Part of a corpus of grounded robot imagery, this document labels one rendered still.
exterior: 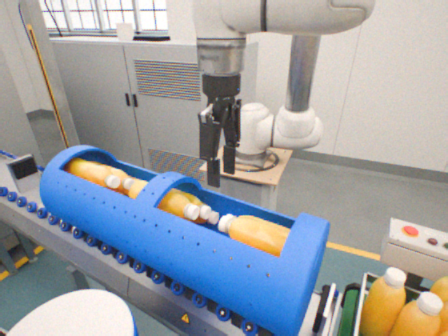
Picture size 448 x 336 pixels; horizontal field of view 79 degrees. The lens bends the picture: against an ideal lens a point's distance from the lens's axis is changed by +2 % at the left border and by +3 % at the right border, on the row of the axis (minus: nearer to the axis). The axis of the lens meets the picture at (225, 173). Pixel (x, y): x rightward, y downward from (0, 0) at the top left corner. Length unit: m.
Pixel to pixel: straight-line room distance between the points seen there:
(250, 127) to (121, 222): 0.72
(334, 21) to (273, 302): 0.50
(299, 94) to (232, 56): 0.69
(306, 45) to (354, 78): 2.33
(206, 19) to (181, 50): 1.93
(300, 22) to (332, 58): 2.89
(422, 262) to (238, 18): 0.77
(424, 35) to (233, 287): 3.10
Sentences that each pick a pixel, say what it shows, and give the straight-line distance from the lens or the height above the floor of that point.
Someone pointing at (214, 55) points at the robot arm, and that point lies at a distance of 0.50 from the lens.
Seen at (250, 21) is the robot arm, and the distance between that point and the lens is 0.49.
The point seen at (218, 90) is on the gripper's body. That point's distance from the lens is 0.52.
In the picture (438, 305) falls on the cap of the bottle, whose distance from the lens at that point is 0.75.
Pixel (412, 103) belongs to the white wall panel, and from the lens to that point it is 3.51.
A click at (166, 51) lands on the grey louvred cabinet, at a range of 2.50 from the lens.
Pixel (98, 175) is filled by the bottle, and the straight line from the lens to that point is 0.95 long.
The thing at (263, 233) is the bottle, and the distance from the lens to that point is 0.64.
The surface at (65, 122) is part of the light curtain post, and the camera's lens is 1.73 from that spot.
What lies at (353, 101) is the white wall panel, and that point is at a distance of 3.44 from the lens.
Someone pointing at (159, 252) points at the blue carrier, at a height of 1.12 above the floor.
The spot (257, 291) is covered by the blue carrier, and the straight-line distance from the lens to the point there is 0.60.
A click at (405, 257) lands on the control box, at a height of 1.05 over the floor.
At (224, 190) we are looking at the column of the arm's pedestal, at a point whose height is 0.88.
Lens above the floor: 1.62
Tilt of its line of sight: 30 degrees down
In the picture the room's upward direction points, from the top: straight up
